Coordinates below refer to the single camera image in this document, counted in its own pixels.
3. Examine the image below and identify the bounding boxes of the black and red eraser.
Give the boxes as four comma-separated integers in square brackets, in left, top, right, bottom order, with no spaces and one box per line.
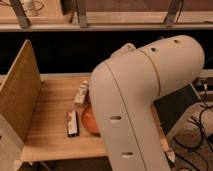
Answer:
[67,110,79,137]

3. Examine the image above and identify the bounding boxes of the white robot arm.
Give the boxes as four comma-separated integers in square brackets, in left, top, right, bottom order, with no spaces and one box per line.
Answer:
[89,35,204,171]

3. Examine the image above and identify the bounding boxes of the orange bowl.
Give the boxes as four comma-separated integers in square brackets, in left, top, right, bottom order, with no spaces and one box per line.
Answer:
[81,105,99,134]

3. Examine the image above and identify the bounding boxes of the right dark board panel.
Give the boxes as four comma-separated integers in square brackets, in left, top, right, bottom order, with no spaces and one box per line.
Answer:
[154,84,201,138]

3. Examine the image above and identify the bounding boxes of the left cork board panel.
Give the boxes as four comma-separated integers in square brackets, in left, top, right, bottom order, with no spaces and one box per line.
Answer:
[0,39,43,171]

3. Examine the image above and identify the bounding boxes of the wooden shelf with metal brackets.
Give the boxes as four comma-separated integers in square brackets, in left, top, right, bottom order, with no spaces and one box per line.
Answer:
[0,0,213,32]

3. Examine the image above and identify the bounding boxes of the black cables on floor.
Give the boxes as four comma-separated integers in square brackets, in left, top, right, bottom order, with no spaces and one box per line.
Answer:
[173,79,213,171]

